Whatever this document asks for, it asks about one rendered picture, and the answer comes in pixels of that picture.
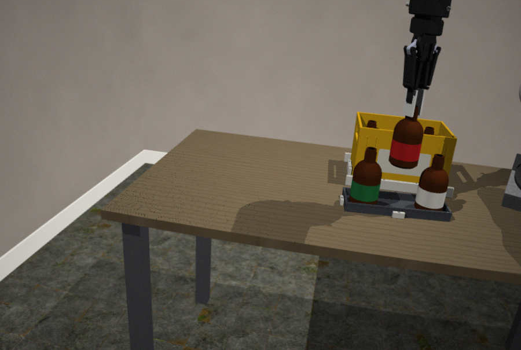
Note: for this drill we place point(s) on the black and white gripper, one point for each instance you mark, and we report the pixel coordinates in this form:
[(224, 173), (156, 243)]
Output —
[(424, 47)]

